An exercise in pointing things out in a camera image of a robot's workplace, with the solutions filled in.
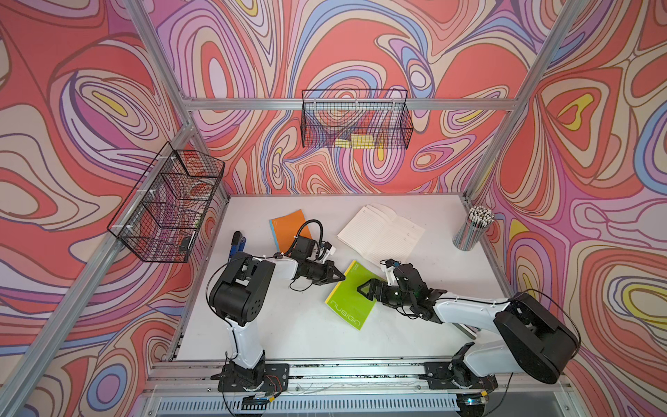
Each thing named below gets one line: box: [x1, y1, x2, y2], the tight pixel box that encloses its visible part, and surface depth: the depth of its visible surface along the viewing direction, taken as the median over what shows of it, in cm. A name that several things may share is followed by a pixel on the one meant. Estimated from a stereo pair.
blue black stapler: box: [228, 230, 247, 262], surface depth 103 cm
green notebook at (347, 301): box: [324, 259, 384, 331], surface depth 86 cm
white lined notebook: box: [336, 203, 426, 267], surface depth 106 cm
